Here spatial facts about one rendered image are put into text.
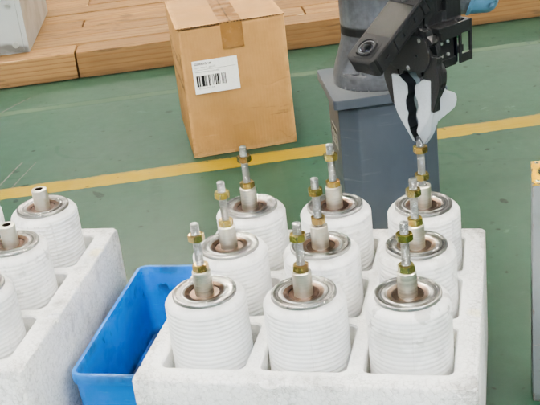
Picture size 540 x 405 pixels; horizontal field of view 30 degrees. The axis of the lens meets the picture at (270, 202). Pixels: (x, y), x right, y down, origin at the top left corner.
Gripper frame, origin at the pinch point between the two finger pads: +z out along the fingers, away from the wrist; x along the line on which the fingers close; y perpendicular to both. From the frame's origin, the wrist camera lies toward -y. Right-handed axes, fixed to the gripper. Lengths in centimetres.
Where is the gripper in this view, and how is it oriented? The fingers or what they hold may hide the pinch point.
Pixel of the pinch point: (416, 134)
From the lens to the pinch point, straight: 129.8
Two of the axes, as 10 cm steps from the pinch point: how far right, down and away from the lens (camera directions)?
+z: 1.1, 9.1, 4.0
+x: -6.4, -2.5, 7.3
